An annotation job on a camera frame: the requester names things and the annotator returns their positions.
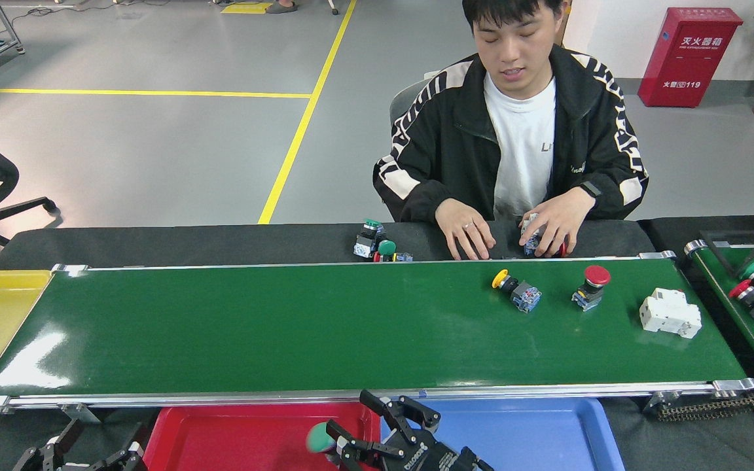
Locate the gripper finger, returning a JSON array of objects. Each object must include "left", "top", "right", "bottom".
[
  {"left": 14, "top": 419, "right": 84, "bottom": 471},
  {"left": 92, "top": 444, "right": 149, "bottom": 471}
]

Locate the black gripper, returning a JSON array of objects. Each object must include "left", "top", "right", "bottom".
[{"left": 326, "top": 390, "right": 494, "bottom": 471}]

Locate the yellow push button switch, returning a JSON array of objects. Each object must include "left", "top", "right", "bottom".
[{"left": 492, "top": 269, "right": 543, "bottom": 313}]

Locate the white circuit breaker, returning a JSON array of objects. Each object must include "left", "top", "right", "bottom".
[{"left": 639, "top": 288, "right": 703, "bottom": 339}]

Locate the red plastic tray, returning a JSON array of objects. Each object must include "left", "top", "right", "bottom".
[{"left": 143, "top": 402, "right": 382, "bottom": 471}]

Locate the blue plastic tray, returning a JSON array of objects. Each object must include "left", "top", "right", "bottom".
[{"left": 380, "top": 397, "right": 626, "bottom": 471}]

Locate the short green conveyor belt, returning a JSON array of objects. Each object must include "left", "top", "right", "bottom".
[{"left": 683, "top": 239, "right": 754, "bottom": 394}]

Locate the person's right hand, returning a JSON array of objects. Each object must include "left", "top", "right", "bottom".
[{"left": 435, "top": 198, "right": 497, "bottom": 261}]

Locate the person's left hand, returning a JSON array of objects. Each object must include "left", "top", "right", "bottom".
[{"left": 520, "top": 188, "right": 597, "bottom": 258}]

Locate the person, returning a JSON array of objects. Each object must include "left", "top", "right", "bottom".
[{"left": 372, "top": 0, "right": 650, "bottom": 261}]

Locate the grey office chair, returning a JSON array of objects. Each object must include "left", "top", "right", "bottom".
[{"left": 388, "top": 69, "right": 456, "bottom": 131}]

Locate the red fire extinguisher box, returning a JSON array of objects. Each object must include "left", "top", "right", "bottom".
[{"left": 637, "top": 7, "right": 744, "bottom": 109}]

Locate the black conveyor drive chain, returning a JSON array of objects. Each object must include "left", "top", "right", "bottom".
[{"left": 645, "top": 391, "right": 754, "bottom": 423}]

